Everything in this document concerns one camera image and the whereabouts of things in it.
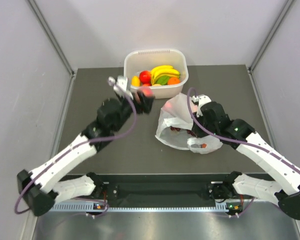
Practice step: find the red apple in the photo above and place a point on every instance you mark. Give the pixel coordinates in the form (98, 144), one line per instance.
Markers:
(145, 77)

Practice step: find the pale yellow fruit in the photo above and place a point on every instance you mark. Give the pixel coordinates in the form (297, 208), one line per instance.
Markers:
(157, 85)

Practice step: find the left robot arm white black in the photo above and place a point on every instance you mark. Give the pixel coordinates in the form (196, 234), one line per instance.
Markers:
(43, 187)

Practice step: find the orange fruit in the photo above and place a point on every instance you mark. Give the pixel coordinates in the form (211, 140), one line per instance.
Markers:
(173, 81)

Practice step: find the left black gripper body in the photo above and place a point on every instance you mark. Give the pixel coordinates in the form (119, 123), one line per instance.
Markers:
(127, 111)

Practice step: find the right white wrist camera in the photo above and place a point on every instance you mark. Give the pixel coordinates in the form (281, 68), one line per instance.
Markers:
(200, 100)

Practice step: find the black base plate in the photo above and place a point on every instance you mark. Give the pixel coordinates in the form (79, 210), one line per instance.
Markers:
(162, 190)

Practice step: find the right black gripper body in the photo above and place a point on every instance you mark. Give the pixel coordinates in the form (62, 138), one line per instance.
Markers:
(212, 127)

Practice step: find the small red fruit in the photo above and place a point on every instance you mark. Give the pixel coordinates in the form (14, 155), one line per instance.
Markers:
(146, 85)

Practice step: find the pink peach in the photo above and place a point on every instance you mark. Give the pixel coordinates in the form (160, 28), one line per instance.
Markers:
(146, 91)

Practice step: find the yellow banana bunch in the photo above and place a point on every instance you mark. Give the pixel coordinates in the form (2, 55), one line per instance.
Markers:
(163, 70)

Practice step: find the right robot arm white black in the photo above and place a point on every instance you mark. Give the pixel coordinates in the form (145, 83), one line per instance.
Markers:
(283, 190)

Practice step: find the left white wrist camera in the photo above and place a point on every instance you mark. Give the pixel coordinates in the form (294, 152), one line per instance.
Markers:
(121, 86)

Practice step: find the green leaf fruit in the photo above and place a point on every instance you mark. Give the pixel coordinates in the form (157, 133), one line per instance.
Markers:
(163, 80)

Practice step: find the dark red grape bunch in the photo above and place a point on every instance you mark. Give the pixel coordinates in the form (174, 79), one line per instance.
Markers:
(177, 129)

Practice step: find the white plastic fruit bag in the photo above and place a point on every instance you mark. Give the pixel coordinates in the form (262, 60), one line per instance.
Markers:
(175, 113)

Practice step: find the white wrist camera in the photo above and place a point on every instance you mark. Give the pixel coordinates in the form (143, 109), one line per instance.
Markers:
(200, 100)
(121, 86)

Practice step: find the yellow lemon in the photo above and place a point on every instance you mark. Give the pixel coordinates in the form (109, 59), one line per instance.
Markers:
(135, 81)

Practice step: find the white plastic tub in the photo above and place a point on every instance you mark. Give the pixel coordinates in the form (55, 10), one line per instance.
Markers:
(138, 61)

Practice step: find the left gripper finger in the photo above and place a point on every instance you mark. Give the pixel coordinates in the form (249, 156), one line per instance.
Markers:
(139, 101)
(147, 104)

